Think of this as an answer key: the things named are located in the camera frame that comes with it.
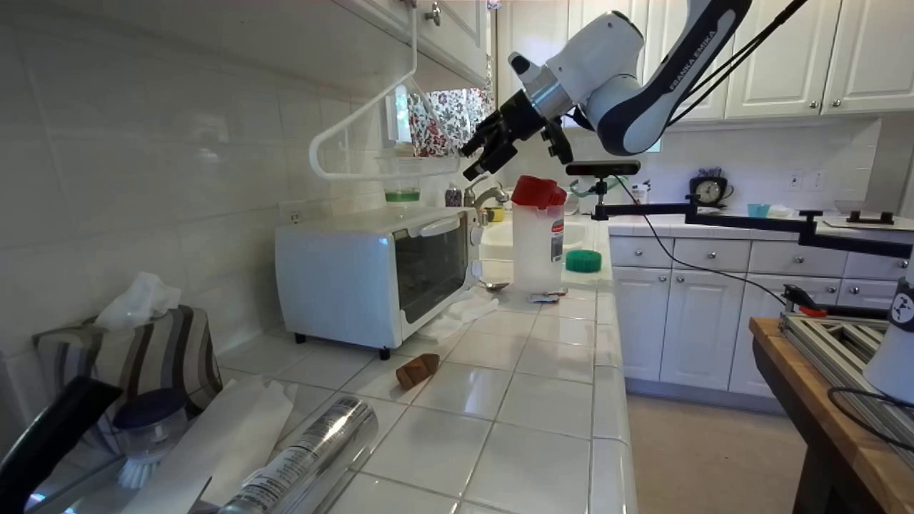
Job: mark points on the green round bowl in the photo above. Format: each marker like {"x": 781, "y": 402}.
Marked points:
{"x": 582, "y": 260}

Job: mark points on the teal cup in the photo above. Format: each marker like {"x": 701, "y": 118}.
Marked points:
{"x": 758, "y": 210}

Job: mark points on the white tissue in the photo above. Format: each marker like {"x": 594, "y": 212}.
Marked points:
{"x": 138, "y": 300}

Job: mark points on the wooden table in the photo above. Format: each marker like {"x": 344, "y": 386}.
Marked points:
{"x": 809, "y": 410}

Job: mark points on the aluminium foil roll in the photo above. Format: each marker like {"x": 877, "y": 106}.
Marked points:
{"x": 308, "y": 452}

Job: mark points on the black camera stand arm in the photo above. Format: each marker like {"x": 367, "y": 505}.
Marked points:
{"x": 751, "y": 220}

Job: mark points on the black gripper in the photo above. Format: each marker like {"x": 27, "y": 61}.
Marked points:
{"x": 518, "y": 118}

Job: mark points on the metal kitchen faucet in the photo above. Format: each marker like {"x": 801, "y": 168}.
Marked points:
{"x": 482, "y": 196}

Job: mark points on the clear jar with blue lid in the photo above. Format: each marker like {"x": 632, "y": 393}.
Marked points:
{"x": 145, "y": 416}

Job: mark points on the black flat object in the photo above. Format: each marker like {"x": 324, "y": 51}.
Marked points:
{"x": 45, "y": 437}

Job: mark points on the black stereo camera bar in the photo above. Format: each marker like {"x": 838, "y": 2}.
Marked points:
{"x": 599, "y": 168}

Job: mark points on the clear container with red lid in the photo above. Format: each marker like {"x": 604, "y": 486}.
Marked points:
{"x": 537, "y": 238}

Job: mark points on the floral curtain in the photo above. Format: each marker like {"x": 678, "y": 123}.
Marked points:
{"x": 442, "y": 122}

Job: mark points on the white cabinet with knob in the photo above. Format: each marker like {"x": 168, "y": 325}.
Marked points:
{"x": 457, "y": 38}

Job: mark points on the metal rail plate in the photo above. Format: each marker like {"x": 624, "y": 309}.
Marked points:
{"x": 838, "y": 353}

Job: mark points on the black table clock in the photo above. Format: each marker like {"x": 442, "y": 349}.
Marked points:
{"x": 708, "y": 190}

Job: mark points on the white wall cabinets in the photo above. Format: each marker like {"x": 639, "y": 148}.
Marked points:
{"x": 858, "y": 58}

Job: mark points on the striped tissue box cover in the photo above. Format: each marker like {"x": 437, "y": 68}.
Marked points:
{"x": 160, "y": 358}

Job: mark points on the small brown wooden block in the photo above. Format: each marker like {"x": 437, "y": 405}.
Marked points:
{"x": 418, "y": 370}

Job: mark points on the white wrap paper box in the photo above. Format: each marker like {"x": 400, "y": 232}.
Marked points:
{"x": 224, "y": 437}

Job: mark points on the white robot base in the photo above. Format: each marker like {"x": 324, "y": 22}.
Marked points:
{"x": 898, "y": 353}

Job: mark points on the white base cabinets with drawers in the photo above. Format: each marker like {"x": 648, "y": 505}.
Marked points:
{"x": 701, "y": 325}

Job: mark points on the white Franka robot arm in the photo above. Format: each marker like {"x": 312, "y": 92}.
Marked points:
{"x": 617, "y": 96}

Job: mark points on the glass with green band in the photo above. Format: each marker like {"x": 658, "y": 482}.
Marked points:
{"x": 400, "y": 196}

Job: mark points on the white toaster oven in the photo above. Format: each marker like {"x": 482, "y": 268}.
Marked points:
{"x": 344, "y": 275}

